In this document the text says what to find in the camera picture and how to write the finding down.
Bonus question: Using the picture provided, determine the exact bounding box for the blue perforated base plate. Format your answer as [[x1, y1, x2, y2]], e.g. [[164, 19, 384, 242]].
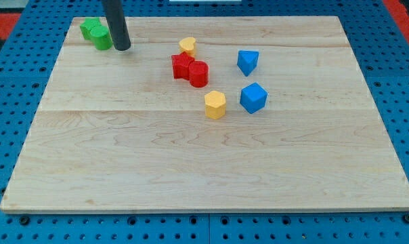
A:
[[0, 0, 409, 243]]

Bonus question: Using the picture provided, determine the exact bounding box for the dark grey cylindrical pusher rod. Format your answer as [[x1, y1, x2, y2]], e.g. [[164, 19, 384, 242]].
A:
[[102, 0, 131, 51]]

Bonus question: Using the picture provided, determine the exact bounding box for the red cylinder block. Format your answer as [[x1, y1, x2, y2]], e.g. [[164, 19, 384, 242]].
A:
[[188, 61, 209, 87]]

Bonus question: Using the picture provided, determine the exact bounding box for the yellow hexagon block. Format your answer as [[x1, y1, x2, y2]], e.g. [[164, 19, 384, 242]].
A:
[[204, 91, 226, 119]]

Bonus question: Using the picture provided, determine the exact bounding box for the red star block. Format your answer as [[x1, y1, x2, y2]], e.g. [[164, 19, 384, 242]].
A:
[[171, 52, 195, 80]]

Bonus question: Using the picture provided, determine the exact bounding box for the green star block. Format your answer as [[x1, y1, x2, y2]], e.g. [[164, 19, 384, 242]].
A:
[[80, 17, 101, 40]]

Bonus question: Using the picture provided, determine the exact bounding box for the blue triangle block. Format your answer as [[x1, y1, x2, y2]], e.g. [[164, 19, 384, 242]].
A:
[[237, 50, 259, 77]]

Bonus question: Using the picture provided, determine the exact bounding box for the yellow heart block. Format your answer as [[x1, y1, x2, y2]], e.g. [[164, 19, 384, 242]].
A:
[[178, 37, 196, 58]]

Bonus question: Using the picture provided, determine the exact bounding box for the blue cube block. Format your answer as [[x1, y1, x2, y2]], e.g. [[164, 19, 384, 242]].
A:
[[240, 83, 267, 114]]

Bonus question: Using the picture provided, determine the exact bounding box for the green cylinder block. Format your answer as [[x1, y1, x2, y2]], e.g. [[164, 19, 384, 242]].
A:
[[90, 25, 112, 50]]

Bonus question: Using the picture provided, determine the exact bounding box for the light wooden board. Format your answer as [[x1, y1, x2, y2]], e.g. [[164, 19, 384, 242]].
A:
[[0, 16, 409, 214]]

